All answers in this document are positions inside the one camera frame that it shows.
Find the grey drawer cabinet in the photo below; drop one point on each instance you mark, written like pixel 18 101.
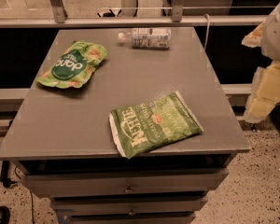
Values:
pixel 62 142

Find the grey metal rail frame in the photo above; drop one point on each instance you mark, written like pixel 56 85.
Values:
pixel 120 13

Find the green rice chip bag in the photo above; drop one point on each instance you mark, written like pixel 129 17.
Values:
pixel 75 67

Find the green Kettle chip bag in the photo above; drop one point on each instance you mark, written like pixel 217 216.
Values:
pixel 141 128

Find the clear plastic water bottle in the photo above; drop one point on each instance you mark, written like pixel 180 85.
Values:
pixel 146 38

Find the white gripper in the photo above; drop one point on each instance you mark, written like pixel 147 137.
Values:
pixel 277 36

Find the black shoe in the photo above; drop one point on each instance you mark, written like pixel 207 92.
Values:
pixel 4 215

